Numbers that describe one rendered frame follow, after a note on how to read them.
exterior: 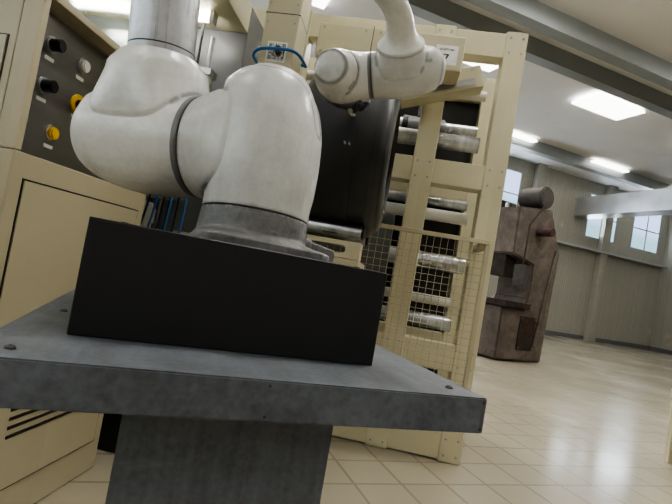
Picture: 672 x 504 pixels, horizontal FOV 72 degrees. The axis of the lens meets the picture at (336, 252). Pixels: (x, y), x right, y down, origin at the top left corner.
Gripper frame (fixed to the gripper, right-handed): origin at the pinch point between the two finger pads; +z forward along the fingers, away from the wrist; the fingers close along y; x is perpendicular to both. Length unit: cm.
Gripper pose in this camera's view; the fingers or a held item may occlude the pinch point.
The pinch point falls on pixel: (352, 109)
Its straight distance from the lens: 146.5
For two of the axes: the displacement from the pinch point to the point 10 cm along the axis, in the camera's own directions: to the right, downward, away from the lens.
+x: -1.5, 9.8, 1.0
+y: -9.8, -1.7, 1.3
